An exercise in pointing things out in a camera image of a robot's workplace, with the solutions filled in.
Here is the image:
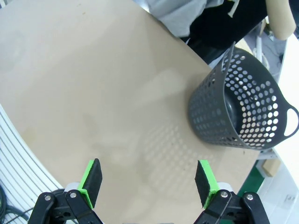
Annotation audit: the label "white cable coil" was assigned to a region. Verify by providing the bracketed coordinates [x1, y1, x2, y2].
[253, 35, 280, 75]

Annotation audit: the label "black cable bundle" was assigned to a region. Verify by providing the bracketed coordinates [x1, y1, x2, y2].
[0, 184, 36, 224]

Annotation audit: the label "white side table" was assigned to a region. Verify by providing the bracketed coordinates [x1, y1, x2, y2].
[277, 35, 299, 154]

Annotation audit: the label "black coiled cables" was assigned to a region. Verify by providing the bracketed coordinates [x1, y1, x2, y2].
[0, 102, 64, 224]

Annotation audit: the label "person in black shirt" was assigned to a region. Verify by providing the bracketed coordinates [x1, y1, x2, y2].
[185, 0, 269, 63]

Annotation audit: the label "person's left forearm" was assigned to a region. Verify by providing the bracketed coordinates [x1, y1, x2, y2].
[266, 0, 295, 41]

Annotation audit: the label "brown cardboard box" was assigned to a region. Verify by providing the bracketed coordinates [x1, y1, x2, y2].
[262, 160, 282, 177]

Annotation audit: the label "dark grey perforated basket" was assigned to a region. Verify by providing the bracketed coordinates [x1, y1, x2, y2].
[186, 41, 296, 151]

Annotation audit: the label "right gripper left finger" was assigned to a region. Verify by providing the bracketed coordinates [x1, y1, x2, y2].
[29, 158, 103, 224]

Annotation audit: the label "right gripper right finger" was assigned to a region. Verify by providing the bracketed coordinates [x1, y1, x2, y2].
[193, 160, 269, 224]

